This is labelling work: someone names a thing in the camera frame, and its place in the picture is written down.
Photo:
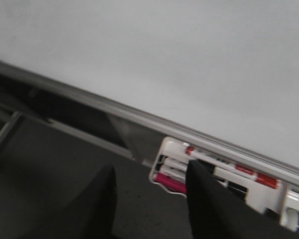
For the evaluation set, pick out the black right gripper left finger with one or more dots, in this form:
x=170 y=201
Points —
x=90 y=215

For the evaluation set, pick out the whiteboard with aluminium frame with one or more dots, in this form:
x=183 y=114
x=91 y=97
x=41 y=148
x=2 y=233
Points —
x=220 y=74

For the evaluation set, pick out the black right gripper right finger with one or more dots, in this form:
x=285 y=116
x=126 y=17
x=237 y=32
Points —
x=216 y=213

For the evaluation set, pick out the grey metal stand frame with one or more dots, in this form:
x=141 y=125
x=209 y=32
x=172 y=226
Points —
x=20 y=101

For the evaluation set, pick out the white marker with barcode label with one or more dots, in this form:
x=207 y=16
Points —
x=290 y=212

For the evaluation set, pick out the pink capped marker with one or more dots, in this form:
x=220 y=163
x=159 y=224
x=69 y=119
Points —
x=170 y=183

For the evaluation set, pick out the white marker black end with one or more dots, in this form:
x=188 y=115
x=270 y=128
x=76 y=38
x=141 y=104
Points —
x=171 y=168

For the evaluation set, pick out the white plastic marker tray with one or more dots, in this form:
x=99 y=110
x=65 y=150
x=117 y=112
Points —
x=261 y=198

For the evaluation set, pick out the black capped white marker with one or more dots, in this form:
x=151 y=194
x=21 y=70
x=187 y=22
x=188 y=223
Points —
x=227 y=180

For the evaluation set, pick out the red capped white marker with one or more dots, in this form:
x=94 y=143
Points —
x=235 y=168

